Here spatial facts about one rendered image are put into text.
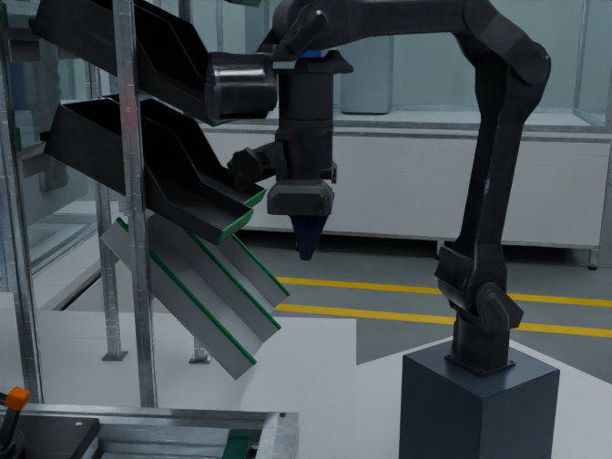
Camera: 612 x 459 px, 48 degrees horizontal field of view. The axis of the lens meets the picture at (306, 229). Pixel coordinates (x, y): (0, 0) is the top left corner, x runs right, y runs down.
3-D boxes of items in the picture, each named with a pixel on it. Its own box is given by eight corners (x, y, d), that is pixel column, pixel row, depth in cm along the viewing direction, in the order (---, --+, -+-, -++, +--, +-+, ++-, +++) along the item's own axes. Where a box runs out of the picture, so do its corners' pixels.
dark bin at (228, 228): (249, 222, 105) (267, 180, 102) (217, 247, 93) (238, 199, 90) (93, 139, 108) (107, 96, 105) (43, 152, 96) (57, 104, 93)
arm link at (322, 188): (338, 109, 81) (286, 109, 82) (331, 128, 63) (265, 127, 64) (337, 178, 83) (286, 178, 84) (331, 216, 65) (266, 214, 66)
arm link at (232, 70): (311, 5, 73) (198, 4, 70) (337, 2, 66) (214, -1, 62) (310, 113, 76) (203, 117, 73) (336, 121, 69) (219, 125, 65)
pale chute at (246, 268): (273, 309, 125) (290, 293, 123) (250, 338, 112) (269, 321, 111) (167, 196, 124) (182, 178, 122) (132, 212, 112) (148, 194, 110)
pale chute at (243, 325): (262, 343, 110) (281, 327, 109) (235, 381, 98) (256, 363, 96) (142, 216, 110) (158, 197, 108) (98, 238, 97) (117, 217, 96)
